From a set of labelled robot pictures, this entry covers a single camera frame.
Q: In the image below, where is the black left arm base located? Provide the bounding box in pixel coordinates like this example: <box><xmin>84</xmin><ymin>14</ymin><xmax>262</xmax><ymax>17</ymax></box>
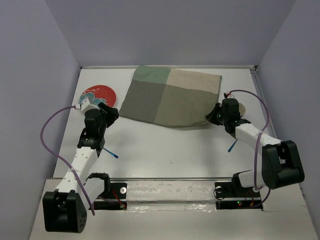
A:
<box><xmin>84</xmin><ymin>172</ymin><xmax>128</xmax><ymax>211</ymax></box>

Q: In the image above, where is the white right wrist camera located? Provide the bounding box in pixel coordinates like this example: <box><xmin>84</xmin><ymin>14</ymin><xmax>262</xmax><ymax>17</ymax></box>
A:
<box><xmin>223</xmin><ymin>92</ymin><xmax>235</xmax><ymax>99</ymax></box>

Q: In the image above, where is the blue metallic fork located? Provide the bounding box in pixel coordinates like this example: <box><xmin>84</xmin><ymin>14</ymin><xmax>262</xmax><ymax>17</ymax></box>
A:
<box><xmin>103</xmin><ymin>147</ymin><xmax>119</xmax><ymax>159</ymax></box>

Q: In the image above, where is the purple mug cream inside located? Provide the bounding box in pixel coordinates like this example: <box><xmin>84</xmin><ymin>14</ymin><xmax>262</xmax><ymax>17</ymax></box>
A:
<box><xmin>238</xmin><ymin>102</ymin><xmax>246</xmax><ymax>118</ymax></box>

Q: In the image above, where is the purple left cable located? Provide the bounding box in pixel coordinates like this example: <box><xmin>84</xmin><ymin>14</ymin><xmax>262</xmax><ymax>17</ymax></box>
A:
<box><xmin>40</xmin><ymin>105</ymin><xmax>96</xmax><ymax>216</ymax></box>

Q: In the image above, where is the blue metallic spoon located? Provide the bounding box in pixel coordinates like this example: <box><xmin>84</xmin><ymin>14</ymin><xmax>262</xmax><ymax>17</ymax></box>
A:
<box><xmin>227</xmin><ymin>139</ymin><xmax>238</xmax><ymax>153</ymax></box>

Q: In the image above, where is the red floral plate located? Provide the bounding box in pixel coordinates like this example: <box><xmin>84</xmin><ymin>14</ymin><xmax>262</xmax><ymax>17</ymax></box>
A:
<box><xmin>79</xmin><ymin>84</ymin><xmax>117</xmax><ymax>116</ymax></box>

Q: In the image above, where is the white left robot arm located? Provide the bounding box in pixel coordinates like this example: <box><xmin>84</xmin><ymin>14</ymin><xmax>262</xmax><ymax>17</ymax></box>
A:
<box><xmin>42</xmin><ymin>102</ymin><xmax>119</xmax><ymax>234</ymax></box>

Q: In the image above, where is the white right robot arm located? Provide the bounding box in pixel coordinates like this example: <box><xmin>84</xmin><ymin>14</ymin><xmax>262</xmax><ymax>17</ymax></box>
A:
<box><xmin>206</xmin><ymin>98</ymin><xmax>305</xmax><ymax>196</ymax></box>

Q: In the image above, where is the green beige patchwork cloth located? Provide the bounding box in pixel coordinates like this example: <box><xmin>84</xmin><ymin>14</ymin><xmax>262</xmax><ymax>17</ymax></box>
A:
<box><xmin>119</xmin><ymin>66</ymin><xmax>222</xmax><ymax>128</ymax></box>

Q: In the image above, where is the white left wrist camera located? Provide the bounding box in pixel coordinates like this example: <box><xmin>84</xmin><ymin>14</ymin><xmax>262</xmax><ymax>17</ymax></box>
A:
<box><xmin>79</xmin><ymin>97</ymin><xmax>99</xmax><ymax>113</ymax></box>

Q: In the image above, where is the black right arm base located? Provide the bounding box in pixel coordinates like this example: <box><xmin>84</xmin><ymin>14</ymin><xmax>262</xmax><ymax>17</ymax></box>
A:
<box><xmin>213</xmin><ymin>181</ymin><xmax>263</xmax><ymax>210</ymax></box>

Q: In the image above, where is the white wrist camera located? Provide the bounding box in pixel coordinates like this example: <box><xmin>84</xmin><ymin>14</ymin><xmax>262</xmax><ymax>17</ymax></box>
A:
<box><xmin>79</xmin><ymin>97</ymin><xmax>99</xmax><ymax>113</ymax></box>
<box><xmin>223</xmin><ymin>92</ymin><xmax>235</xmax><ymax>99</ymax></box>

